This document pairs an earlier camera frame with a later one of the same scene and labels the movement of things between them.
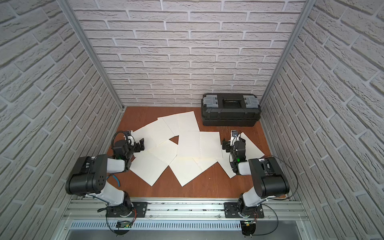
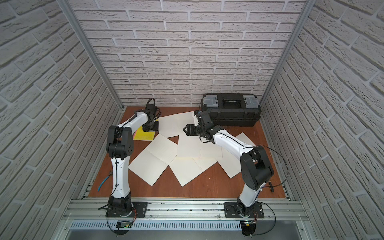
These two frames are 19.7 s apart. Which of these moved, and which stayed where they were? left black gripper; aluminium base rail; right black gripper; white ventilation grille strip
Moved: right black gripper; left black gripper
Stayed: white ventilation grille strip; aluminium base rail
